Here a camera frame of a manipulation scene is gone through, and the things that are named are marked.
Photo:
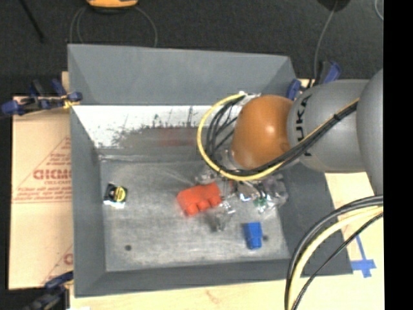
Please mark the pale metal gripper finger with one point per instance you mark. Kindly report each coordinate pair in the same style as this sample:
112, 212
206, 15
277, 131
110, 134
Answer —
217, 221
228, 207

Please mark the orange-red toy building block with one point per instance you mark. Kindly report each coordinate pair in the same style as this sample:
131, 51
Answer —
200, 199

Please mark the blue toy building block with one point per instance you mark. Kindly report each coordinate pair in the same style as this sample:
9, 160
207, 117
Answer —
253, 235

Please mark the grey metal bin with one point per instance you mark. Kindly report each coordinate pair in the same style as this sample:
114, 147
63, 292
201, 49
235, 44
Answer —
155, 237

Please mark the yellow and black tape measure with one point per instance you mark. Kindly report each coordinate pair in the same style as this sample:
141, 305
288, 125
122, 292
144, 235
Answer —
116, 195

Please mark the brown cardboard board red print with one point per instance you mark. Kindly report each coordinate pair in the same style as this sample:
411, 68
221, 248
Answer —
38, 224

